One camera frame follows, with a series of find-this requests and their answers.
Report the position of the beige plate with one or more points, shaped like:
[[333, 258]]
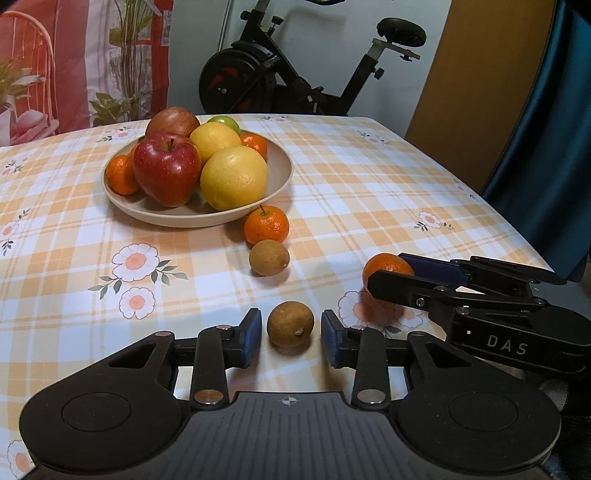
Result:
[[184, 217]]

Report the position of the dark teal curtain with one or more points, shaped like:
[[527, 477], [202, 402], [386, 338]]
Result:
[[563, 138]]

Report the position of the yellow grapefruit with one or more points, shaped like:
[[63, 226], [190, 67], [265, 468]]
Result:
[[233, 177]]

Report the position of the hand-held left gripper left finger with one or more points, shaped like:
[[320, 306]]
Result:
[[251, 337]]

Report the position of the printed chair and plants curtain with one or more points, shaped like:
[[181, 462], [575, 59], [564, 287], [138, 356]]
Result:
[[69, 69]]

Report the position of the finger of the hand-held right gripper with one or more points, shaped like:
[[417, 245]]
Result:
[[438, 272], [406, 290]]

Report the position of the small green apple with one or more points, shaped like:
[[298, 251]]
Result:
[[226, 121]]

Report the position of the black exercise bike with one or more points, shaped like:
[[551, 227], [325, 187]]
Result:
[[240, 78]]

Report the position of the yellow lemon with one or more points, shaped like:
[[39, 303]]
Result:
[[214, 138]]

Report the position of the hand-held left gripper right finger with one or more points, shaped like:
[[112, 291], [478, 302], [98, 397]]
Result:
[[328, 337]]

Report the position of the brown wooden panel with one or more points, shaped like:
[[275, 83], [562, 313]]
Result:
[[461, 92]]

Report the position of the orange checked floral tablecloth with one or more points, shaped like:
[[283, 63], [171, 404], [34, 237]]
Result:
[[346, 175]]

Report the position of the glossy red apple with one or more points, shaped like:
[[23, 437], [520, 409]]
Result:
[[166, 170]]

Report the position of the brownish red apple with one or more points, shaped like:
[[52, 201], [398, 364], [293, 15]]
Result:
[[171, 121]]

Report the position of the brown longan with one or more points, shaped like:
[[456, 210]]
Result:
[[269, 258], [288, 323]]

